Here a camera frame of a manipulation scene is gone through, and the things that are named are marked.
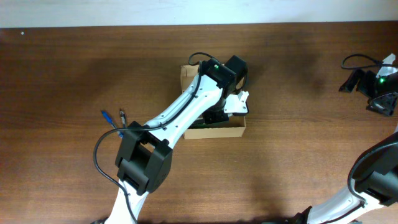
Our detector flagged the green tape roll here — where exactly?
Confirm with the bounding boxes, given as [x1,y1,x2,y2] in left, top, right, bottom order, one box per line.
[189,123,206,129]

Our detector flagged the blue ballpoint pen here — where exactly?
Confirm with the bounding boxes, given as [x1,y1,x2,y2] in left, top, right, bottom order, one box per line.
[101,110,118,129]

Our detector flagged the clear black ballpoint pen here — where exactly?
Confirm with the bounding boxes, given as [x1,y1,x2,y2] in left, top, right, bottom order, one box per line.
[119,109,127,128]

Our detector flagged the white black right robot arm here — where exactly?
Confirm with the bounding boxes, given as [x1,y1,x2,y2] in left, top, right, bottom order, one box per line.
[285,54,397,224]

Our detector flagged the brown cardboard box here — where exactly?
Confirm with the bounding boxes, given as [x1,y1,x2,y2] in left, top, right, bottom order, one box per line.
[180,65,246,139]

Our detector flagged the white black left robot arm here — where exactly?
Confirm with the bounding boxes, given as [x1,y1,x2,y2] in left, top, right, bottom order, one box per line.
[100,55,249,223]

